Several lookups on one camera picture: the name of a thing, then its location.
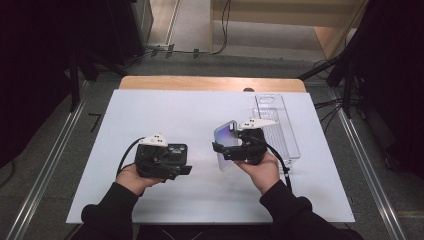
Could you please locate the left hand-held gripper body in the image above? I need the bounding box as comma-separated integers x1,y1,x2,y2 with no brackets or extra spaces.
134,133,183,181

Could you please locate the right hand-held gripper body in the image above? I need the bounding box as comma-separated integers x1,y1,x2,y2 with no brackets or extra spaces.
229,118,279,166

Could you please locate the black phone case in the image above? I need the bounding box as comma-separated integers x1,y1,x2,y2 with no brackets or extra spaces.
166,143,189,167

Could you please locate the smartphone with reflective back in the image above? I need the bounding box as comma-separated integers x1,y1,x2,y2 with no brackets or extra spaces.
213,119,240,172

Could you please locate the clear plastic tray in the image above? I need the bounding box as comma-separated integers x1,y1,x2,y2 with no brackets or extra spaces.
251,93,302,168

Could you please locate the person's left hand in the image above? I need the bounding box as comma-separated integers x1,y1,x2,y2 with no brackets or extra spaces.
115,163,166,197

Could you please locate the person's right hand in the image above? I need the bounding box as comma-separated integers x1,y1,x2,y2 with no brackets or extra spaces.
234,156,281,196

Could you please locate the white board sheet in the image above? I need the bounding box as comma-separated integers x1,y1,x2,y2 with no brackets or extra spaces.
65,89,355,224

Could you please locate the wooden table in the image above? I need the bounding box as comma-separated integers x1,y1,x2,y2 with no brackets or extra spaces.
118,75,307,94

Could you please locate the person's dark lap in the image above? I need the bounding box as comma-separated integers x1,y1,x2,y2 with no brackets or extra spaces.
136,224,278,240

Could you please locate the black metal stand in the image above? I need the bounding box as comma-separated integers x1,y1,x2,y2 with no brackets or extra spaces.
68,49,128,113

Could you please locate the black tripod stand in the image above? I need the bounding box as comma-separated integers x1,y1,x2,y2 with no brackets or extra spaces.
298,33,368,119

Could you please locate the dark cabinet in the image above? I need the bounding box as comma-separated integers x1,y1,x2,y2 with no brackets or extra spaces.
106,0,154,66

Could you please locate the light wooden shelf unit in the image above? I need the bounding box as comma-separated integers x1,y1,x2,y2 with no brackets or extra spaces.
209,0,368,60

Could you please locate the left hand-held gripper black cable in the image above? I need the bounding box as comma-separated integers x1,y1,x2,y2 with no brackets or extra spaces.
116,136,147,178

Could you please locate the hand-held gripper black cable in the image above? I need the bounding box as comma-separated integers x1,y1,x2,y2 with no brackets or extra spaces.
116,136,147,178
264,143,293,193

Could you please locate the right hand-held gripper black cable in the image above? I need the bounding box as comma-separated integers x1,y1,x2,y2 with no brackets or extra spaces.
264,143,293,193

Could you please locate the bundle of black floor cables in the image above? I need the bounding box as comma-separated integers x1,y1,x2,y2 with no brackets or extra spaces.
313,96,346,134

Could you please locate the black floor cable with clips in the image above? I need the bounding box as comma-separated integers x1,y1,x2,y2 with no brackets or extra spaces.
144,43,214,58

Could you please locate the metal floor rail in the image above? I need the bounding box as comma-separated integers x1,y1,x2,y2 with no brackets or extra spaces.
328,88,408,240
6,99,86,240

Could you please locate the black hanging cable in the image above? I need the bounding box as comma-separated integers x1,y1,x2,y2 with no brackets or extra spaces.
213,0,232,56

